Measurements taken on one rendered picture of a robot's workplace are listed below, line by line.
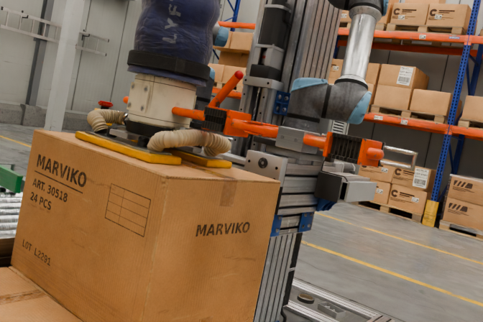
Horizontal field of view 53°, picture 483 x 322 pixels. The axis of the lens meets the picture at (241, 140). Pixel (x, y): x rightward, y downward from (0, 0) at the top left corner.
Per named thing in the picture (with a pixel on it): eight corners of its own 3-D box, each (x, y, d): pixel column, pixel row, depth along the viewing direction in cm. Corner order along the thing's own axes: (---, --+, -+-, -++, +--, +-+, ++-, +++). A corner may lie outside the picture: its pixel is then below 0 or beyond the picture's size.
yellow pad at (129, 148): (74, 137, 136) (77, 119, 136) (105, 140, 143) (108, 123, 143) (149, 163, 114) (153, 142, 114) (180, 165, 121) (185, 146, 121)
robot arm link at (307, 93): (287, 113, 175) (295, 75, 174) (324, 120, 173) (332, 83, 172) (284, 111, 163) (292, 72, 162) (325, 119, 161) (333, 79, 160)
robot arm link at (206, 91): (214, 100, 193) (221, 66, 192) (180, 93, 188) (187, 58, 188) (207, 99, 204) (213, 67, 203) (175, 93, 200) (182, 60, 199)
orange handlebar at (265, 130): (98, 99, 150) (100, 88, 150) (172, 112, 173) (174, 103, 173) (372, 164, 90) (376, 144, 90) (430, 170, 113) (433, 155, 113)
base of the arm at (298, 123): (290, 141, 179) (295, 115, 179) (326, 149, 170) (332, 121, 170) (267, 138, 167) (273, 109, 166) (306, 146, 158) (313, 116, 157)
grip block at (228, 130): (198, 128, 118) (203, 104, 118) (225, 132, 126) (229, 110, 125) (223, 134, 113) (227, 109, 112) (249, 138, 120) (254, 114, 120)
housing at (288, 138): (273, 145, 105) (277, 125, 105) (291, 148, 110) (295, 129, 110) (300, 152, 100) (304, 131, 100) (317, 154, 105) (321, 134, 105)
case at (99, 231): (9, 264, 141) (33, 129, 140) (123, 252, 172) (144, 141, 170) (134, 361, 103) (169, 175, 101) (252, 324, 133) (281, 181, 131)
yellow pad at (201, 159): (129, 143, 150) (133, 127, 150) (155, 146, 158) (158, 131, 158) (206, 167, 128) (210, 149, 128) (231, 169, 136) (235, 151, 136)
